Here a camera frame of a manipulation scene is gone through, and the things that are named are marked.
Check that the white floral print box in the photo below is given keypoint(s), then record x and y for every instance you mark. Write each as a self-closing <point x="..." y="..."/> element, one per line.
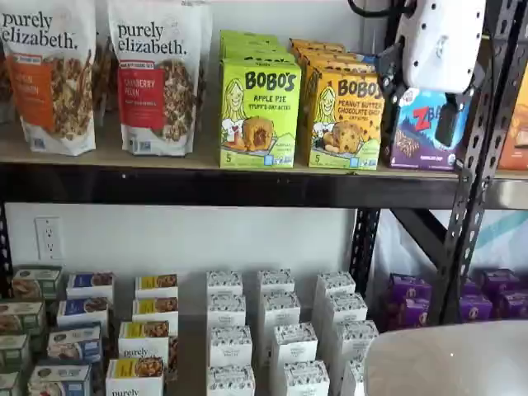
<point x="336" y="284"/>
<point x="345" y="309"/>
<point x="307" y="379"/>
<point x="281" y="311"/>
<point x="231" y="346"/>
<point x="224" y="282"/>
<point x="231" y="381"/>
<point x="227" y="309"/>
<point x="354" y="338"/>
<point x="354" y="377"/>
<point x="276" y="282"/>
<point x="294" y="344"/>

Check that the green Bobo's apple pie box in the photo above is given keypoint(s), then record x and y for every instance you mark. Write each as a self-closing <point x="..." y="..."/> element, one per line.
<point x="247" y="36"/>
<point x="255" y="56"/>
<point x="251" y="46"/>

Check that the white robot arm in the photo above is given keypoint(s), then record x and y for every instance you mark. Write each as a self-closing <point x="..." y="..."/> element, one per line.
<point x="453" y="363"/>

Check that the red label granola pouch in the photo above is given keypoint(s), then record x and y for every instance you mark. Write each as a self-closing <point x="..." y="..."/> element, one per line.
<point x="161" y="82"/>

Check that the white wall outlet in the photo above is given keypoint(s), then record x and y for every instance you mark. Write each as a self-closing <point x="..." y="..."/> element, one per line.
<point x="48" y="238"/>

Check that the orange snack bar box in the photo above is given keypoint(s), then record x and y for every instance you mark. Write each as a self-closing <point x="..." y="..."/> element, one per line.
<point x="515" y="136"/>

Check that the yellow banana nut granola box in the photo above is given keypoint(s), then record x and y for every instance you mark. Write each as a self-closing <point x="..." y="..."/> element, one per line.
<point x="144" y="336"/>
<point x="154" y="309"/>
<point x="136" y="377"/>
<point x="156" y="284"/>

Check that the yellow oat bites box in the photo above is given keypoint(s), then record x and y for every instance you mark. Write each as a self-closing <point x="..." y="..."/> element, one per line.
<point x="260" y="115"/>

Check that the black metal shelving rack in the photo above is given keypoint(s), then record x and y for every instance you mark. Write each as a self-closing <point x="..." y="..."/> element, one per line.
<point x="507" y="194"/>
<point x="206" y="185"/>

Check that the orange label granola pouch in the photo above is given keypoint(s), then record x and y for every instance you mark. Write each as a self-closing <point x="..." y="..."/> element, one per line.
<point x="49" y="82"/>

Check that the yellow Bobo's peanut butter box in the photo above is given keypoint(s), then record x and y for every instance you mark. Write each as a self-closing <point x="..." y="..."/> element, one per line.
<point x="323" y="51"/>
<point x="346" y="119"/>
<point x="315" y="43"/>
<point x="334" y="62"/>

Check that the purple snack box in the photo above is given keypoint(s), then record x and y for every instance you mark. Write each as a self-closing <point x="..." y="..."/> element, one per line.
<point x="476" y="309"/>
<point x="501" y="280"/>
<point x="410" y="284"/>
<point x="406" y="313"/>
<point x="513" y="303"/>
<point x="472" y="287"/>

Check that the blue oatmeal box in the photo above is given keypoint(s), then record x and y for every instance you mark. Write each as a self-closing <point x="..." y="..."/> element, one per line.
<point x="74" y="344"/>
<point x="90" y="282"/>
<point x="59" y="381"/>
<point x="82" y="309"/>

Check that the green oatmeal box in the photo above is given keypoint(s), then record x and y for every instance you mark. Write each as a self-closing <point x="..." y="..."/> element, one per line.
<point x="20" y="317"/>
<point x="37" y="284"/>
<point x="14" y="352"/>
<point x="9" y="385"/>

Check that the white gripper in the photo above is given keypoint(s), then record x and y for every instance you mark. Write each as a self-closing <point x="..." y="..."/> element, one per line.
<point x="445" y="45"/>

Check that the blue purple Zbar box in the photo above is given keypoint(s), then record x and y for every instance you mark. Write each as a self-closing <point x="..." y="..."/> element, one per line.
<point x="416" y="136"/>
<point x="369" y="58"/>

